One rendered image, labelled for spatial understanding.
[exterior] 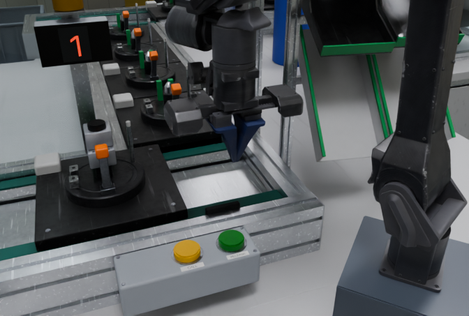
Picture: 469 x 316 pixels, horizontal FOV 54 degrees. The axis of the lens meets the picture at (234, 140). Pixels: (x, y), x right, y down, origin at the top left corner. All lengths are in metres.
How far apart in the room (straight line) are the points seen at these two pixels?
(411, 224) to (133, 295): 0.39
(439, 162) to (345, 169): 0.62
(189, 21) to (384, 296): 0.40
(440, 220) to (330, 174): 0.59
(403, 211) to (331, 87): 0.49
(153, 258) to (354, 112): 0.48
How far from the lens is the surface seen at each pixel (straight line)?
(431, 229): 0.49
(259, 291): 0.79
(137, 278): 0.68
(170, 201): 0.80
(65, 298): 0.77
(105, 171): 0.78
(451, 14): 0.45
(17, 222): 0.92
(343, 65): 0.97
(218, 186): 0.92
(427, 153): 0.48
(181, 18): 0.63
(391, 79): 1.02
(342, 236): 0.91
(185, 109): 0.59
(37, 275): 0.74
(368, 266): 0.56
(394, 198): 0.48
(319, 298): 0.79
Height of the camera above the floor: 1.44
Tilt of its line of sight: 28 degrees down
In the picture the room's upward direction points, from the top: straight up
